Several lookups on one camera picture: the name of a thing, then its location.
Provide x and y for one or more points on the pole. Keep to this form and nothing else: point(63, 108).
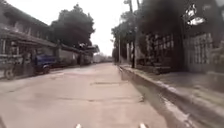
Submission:
point(119, 50)

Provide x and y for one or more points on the concrete gutter strip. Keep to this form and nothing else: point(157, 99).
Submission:
point(156, 103)

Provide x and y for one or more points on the large dark tree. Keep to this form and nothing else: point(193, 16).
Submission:
point(74, 26)

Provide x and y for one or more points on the robot's own part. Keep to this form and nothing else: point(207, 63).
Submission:
point(142, 125)
point(78, 126)

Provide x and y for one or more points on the raised concrete pavement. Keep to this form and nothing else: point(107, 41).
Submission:
point(186, 86)

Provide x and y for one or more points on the blue truck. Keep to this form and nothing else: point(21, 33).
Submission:
point(45, 62)

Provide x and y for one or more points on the fence wall with grilles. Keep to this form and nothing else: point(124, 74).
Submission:
point(186, 50)

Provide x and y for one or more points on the grey concrete road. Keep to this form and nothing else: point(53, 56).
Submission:
point(83, 96)

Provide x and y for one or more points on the low building with awning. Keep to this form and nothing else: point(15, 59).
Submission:
point(23, 43)

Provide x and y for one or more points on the trees behind fence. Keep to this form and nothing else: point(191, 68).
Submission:
point(160, 18)

